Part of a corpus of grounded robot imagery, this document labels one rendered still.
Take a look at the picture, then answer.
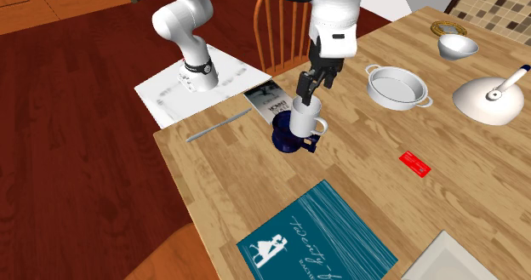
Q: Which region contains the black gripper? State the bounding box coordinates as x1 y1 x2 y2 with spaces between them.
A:
295 36 345 107

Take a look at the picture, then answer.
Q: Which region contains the white mug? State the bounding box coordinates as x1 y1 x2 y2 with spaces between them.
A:
288 94 329 139

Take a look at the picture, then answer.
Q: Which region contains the black and white book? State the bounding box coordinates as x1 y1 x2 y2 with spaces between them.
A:
243 79 294 125

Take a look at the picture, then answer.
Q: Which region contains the dark blue mug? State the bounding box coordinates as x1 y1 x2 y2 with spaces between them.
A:
271 109 323 155

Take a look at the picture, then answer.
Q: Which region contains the wooden spindle-back chair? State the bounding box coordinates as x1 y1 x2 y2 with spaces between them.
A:
253 0 317 77

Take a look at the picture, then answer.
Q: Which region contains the white patterned robot stand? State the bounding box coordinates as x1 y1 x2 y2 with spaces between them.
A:
134 44 273 130

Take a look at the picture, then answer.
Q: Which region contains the light wooden table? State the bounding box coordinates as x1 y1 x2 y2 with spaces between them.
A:
152 6 531 280

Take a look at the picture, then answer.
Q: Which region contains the grey pen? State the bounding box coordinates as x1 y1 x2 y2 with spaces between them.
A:
185 107 254 144

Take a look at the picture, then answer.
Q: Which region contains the red card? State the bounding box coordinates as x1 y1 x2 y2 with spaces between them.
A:
398 150 432 179

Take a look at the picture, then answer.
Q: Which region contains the gold rimmed round coaster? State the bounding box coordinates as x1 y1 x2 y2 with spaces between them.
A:
429 20 469 38

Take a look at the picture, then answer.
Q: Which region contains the white bowl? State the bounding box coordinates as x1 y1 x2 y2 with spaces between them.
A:
437 33 480 61

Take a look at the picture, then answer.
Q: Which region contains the teal book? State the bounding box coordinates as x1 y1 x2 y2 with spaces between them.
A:
236 179 400 280

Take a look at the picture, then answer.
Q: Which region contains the white square plate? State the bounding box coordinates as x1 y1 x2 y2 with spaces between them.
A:
399 229 501 280

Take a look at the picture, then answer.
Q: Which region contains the orange wooden chair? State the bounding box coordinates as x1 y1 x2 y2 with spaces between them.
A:
123 222 222 280

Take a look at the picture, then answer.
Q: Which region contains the orange wooden cabinet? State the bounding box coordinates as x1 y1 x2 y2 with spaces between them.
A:
0 0 133 37

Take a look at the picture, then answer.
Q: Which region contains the white two-handled pan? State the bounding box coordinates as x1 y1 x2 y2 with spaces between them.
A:
364 63 434 112

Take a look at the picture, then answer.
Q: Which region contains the white dome with blue-tipped handle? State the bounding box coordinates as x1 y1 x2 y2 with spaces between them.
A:
451 64 531 127

